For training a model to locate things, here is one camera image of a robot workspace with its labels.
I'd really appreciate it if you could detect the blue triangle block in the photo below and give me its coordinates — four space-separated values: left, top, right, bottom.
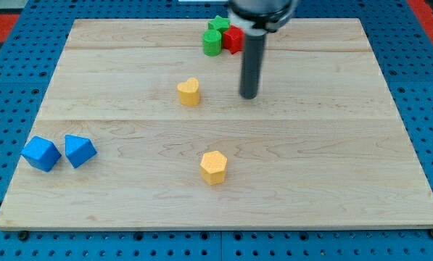
65 134 97 168

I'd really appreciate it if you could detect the green cylinder block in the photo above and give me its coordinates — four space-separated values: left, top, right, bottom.
202 29 222 57

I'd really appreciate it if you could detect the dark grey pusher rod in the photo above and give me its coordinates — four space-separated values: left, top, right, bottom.
239 34 266 99

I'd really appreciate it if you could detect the blue cube block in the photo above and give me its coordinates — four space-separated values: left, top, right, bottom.
20 136 61 172

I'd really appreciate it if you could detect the red block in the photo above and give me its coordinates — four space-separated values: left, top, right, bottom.
223 25 244 54

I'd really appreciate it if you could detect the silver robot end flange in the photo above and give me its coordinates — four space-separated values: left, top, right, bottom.
228 0 299 35

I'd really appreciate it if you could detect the yellow hexagon block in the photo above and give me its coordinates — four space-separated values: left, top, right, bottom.
200 151 228 185

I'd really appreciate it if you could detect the wooden board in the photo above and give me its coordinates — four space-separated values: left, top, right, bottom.
0 18 433 231

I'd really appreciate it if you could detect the yellow heart block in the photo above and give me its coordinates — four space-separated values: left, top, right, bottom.
177 78 200 106

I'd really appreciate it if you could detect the green star block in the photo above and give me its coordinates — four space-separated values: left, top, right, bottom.
207 15 231 34

